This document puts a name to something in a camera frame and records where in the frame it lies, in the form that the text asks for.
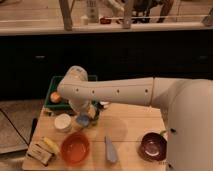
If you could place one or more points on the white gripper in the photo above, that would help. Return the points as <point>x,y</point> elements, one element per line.
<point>79,106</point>

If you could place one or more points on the blue sponge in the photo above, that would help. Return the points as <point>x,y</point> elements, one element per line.
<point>83,120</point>

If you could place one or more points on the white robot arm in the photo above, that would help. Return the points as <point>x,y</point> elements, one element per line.
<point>187,105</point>

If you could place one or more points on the white paper cup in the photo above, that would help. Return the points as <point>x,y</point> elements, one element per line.
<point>63,122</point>

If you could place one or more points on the orange fruit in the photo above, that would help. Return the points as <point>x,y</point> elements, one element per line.
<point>55,97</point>

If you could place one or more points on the green plastic basket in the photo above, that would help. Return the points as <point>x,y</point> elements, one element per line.
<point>63,105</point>

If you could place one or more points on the orange plastic bowl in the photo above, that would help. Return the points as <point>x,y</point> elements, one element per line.
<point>75,149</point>

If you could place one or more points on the yellow banana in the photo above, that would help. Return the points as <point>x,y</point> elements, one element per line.
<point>52,145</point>

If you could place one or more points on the beige wooden toy block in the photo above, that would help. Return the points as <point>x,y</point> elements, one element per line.
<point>39,153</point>

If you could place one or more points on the dark red bowl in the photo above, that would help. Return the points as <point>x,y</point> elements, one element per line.
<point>153,147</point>

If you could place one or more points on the red object on shelf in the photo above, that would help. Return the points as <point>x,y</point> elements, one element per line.
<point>104,20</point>

